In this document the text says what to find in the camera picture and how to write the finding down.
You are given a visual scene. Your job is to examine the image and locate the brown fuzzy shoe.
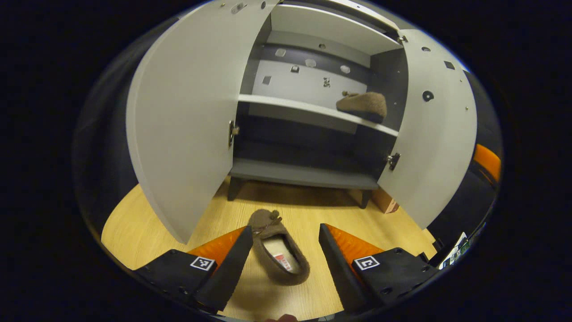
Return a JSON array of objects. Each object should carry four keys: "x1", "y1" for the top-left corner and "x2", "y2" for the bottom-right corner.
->
[
  {"x1": 248, "y1": 209, "x2": 310, "y2": 286},
  {"x1": 336, "y1": 91, "x2": 387, "y2": 124}
]

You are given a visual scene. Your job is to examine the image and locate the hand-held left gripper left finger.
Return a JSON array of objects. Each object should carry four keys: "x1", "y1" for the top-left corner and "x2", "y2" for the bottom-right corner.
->
[{"x1": 126, "y1": 227, "x2": 254, "y2": 314}]

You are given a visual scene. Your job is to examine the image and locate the white printed card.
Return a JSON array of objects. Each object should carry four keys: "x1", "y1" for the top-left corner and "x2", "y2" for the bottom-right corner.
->
[{"x1": 438, "y1": 232, "x2": 485, "y2": 270}]

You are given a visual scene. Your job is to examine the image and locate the white shoe cabinet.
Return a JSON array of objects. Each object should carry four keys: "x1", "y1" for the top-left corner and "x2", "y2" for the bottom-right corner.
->
[{"x1": 227, "y1": 0, "x2": 409, "y2": 210}]

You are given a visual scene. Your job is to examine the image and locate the brown book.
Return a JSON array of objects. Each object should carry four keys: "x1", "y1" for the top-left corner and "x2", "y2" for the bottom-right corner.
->
[{"x1": 371, "y1": 188, "x2": 400, "y2": 214}]

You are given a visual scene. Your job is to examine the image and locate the white shoe cabinet door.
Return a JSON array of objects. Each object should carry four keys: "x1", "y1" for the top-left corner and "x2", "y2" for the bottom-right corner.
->
[
  {"x1": 377, "y1": 29, "x2": 478, "y2": 230},
  {"x1": 126, "y1": 0, "x2": 282, "y2": 244}
]

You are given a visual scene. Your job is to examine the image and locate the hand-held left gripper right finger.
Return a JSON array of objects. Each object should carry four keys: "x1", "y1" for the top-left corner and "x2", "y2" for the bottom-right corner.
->
[{"x1": 318, "y1": 224, "x2": 441, "y2": 314}]

